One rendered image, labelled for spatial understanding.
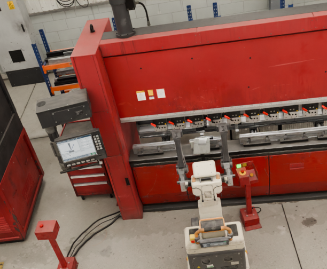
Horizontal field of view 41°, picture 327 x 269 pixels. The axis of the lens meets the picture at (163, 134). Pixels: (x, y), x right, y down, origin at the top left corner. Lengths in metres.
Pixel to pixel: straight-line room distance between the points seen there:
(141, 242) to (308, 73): 2.66
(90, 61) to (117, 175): 1.48
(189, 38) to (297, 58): 1.06
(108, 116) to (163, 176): 1.08
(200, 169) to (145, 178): 1.30
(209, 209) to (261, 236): 1.04
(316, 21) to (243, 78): 0.86
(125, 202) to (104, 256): 0.67
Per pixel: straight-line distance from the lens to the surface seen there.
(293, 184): 5.36
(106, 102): 4.47
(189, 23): 4.42
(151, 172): 5.14
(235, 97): 4.63
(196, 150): 4.79
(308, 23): 4.33
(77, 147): 4.48
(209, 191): 4.12
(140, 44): 4.31
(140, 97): 4.64
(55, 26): 8.96
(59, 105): 4.26
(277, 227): 5.30
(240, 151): 4.92
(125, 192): 5.26
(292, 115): 4.85
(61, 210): 6.06
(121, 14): 4.30
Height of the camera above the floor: 4.05
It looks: 37 degrees down
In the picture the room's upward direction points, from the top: 12 degrees counter-clockwise
